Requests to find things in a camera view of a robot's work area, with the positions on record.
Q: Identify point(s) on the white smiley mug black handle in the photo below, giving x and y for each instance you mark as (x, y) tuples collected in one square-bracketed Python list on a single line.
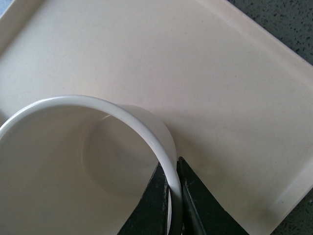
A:
[(78, 165)]

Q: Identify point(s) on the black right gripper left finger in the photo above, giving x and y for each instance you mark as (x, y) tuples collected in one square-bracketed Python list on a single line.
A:
[(150, 217)]

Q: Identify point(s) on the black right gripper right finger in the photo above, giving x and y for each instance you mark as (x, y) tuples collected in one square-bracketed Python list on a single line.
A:
[(202, 213)]

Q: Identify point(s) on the pale pink rectangular tray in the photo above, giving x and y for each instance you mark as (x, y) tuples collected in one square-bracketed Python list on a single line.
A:
[(237, 101)]

